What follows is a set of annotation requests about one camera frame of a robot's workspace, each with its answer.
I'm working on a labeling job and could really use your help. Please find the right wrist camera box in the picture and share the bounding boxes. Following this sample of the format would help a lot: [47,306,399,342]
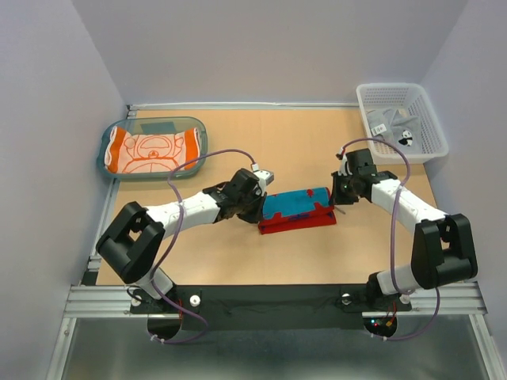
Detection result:
[345,148,376,173]

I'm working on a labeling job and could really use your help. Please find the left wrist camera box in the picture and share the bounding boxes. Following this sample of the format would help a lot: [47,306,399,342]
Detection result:
[253,169,274,187]

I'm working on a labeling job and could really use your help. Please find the white perforated plastic basket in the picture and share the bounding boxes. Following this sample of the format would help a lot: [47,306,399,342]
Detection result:
[356,82,449,165]

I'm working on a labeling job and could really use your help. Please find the grey cloth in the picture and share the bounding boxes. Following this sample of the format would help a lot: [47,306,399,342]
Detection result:
[366,108,422,155]

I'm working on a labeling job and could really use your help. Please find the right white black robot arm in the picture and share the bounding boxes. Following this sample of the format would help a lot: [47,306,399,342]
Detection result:
[330,171,478,309]

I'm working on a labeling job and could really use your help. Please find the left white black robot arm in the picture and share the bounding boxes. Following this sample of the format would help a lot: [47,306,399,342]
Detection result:
[96,167,274,312]

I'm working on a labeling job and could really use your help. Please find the orange and white towel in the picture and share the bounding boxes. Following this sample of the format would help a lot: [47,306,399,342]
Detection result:
[103,126,200,175]

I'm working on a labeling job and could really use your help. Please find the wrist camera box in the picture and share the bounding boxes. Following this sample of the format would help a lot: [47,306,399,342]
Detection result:
[253,169,274,187]
[345,148,376,173]

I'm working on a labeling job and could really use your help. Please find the red and blue cloth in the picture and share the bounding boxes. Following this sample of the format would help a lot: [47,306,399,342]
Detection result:
[258,187,337,234]

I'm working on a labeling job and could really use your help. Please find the aluminium frame rail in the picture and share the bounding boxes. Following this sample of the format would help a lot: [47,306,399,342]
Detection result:
[63,283,487,318]

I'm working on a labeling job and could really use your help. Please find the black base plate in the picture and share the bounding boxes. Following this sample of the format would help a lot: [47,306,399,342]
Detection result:
[130,283,413,332]

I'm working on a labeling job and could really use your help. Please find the teal translucent plastic tub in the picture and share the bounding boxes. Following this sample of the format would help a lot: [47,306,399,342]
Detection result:
[96,116,208,181]

